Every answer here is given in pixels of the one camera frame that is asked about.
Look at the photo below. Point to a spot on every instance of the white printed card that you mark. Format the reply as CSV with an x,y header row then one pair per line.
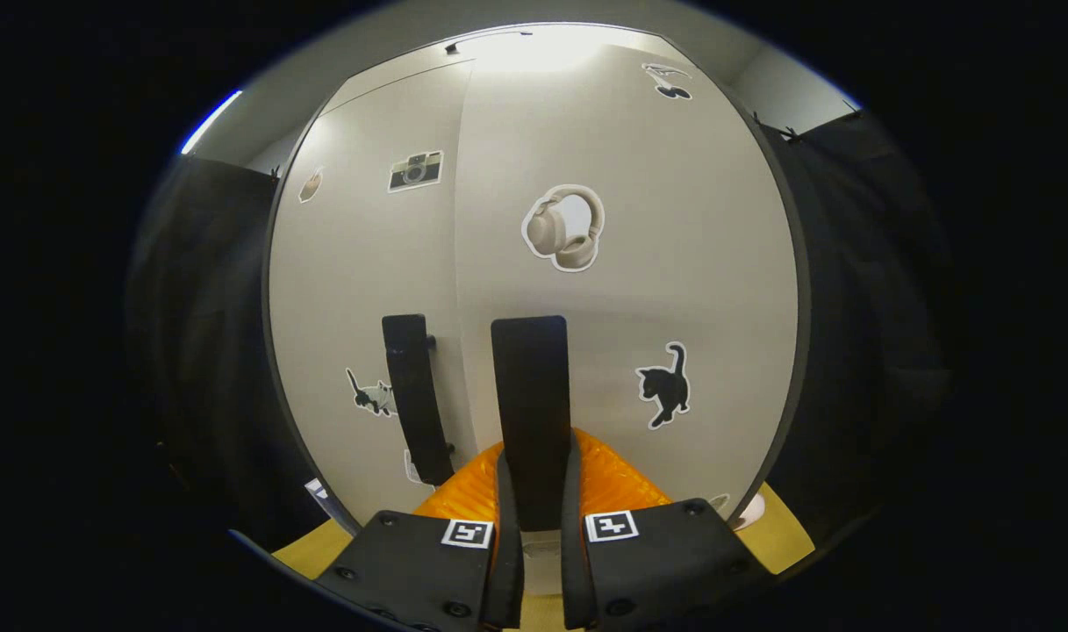
x,y
317,489

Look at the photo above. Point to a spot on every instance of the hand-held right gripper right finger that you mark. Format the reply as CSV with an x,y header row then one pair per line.
x,y
576,570

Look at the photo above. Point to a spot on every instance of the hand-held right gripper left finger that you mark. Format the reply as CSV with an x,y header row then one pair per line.
x,y
505,562

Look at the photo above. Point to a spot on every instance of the narrow ceiling light strip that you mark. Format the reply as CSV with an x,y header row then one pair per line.
x,y
211,121

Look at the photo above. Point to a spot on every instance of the beige cabinet door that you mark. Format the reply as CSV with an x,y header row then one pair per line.
x,y
674,263
358,281

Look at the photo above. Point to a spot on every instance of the pink white plush toy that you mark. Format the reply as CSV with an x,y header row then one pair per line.
x,y
751,511

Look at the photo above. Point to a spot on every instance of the beige cabinet drawer front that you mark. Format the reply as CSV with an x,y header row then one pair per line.
x,y
411,75

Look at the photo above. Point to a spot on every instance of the beige double-door shoe cabinet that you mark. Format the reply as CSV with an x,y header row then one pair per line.
x,y
656,263

